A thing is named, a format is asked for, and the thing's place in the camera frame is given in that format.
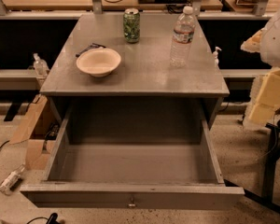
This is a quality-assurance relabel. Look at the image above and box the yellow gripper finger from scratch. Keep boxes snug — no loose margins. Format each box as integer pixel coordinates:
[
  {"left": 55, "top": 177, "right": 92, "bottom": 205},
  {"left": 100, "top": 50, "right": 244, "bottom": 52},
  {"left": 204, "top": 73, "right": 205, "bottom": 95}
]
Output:
[
  {"left": 240, "top": 30, "right": 262, "bottom": 53},
  {"left": 243, "top": 68, "right": 280, "bottom": 130}
]

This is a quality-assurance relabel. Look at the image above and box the clear plastic water bottle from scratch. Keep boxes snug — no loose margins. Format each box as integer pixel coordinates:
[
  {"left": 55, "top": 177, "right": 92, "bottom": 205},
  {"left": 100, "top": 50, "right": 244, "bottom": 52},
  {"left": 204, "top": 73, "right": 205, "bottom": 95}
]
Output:
[{"left": 170, "top": 6, "right": 195, "bottom": 67}]

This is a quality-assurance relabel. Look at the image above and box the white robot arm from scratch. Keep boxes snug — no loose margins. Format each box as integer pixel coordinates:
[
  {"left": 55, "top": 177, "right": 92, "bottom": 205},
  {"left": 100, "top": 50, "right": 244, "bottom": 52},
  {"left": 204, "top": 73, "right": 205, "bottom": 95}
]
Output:
[{"left": 241, "top": 8, "right": 280, "bottom": 130}]

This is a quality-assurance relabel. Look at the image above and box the white pump dispenser bottle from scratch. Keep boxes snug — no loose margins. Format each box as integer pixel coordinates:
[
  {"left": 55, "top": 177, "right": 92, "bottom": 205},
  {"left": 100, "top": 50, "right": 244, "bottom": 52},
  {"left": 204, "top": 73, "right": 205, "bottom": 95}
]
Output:
[{"left": 213, "top": 47, "right": 222, "bottom": 65}]

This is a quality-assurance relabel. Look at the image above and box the grey open top drawer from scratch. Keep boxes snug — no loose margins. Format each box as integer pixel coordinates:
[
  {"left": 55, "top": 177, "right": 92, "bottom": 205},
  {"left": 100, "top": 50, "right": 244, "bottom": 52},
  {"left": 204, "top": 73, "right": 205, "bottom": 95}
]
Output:
[{"left": 21, "top": 100, "right": 244, "bottom": 210}]

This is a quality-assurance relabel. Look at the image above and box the clear bottle on left shelf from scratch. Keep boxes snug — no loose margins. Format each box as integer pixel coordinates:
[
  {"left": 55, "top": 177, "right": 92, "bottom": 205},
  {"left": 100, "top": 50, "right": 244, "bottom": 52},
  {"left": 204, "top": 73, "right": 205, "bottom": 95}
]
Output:
[{"left": 34, "top": 53, "right": 49, "bottom": 77}]

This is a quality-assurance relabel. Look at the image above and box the plastic bottle on floor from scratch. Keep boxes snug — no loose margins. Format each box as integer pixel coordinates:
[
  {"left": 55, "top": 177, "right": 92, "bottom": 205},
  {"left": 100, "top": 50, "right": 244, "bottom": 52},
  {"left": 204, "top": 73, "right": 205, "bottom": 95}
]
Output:
[{"left": 0, "top": 164, "right": 25, "bottom": 195}]

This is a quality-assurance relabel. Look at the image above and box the grey cabinet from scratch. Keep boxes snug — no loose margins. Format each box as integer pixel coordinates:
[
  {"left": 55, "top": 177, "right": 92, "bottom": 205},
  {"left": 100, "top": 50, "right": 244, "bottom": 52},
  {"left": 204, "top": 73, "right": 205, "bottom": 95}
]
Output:
[{"left": 41, "top": 12, "right": 229, "bottom": 124}]

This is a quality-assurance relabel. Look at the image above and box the green soda can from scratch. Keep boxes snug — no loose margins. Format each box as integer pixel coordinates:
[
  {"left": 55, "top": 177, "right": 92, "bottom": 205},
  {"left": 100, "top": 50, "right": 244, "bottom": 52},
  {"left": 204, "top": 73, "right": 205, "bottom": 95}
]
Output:
[{"left": 123, "top": 8, "right": 140, "bottom": 43}]

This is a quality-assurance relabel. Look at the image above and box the cream paper bowl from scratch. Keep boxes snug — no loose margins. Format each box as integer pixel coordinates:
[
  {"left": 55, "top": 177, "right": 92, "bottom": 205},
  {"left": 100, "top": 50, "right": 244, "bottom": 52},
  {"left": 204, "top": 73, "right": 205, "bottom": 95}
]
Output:
[{"left": 76, "top": 49, "right": 121, "bottom": 77}]

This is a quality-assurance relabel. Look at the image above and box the black utensil behind bowl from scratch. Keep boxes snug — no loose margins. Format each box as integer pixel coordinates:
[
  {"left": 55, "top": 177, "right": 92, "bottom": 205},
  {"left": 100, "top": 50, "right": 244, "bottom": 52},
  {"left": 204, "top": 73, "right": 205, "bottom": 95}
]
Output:
[{"left": 76, "top": 43, "right": 106, "bottom": 58}]

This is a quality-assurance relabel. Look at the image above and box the brown cardboard box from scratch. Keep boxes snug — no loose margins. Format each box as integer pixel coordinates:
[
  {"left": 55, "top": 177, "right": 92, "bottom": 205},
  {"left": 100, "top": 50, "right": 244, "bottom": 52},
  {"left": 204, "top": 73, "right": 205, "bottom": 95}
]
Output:
[{"left": 10, "top": 95, "right": 55, "bottom": 170}]

